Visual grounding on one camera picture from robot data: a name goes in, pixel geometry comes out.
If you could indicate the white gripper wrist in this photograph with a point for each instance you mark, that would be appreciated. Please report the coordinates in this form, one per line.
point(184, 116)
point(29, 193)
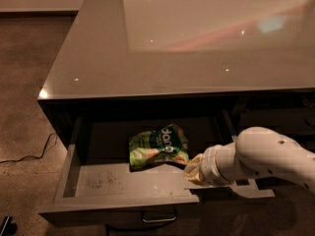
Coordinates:
point(208, 166)

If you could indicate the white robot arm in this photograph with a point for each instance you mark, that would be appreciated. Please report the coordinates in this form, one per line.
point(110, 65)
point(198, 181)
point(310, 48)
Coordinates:
point(256, 153)

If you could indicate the dark cabinet with glossy top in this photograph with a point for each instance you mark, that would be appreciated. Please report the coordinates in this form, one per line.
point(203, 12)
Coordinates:
point(152, 57)

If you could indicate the green snack bag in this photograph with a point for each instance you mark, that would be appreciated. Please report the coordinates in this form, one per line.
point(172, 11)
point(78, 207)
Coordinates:
point(167, 145)

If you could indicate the black object on floor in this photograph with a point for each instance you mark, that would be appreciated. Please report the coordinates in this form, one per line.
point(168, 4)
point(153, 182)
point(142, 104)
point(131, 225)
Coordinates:
point(8, 227)

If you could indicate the dark wall baseboard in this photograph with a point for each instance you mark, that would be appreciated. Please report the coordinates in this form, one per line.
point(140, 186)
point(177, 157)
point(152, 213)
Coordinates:
point(38, 14)

